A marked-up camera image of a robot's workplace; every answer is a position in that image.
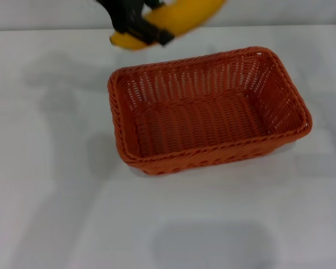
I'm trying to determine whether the yellow banana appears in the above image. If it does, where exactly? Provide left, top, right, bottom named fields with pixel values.
left=109, top=0, right=229, bottom=53

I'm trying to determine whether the orange woven plastic basket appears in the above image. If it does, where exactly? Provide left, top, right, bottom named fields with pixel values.
left=107, top=45, right=314, bottom=177

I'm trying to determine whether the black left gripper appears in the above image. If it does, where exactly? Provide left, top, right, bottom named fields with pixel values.
left=96, top=0, right=176, bottom=47

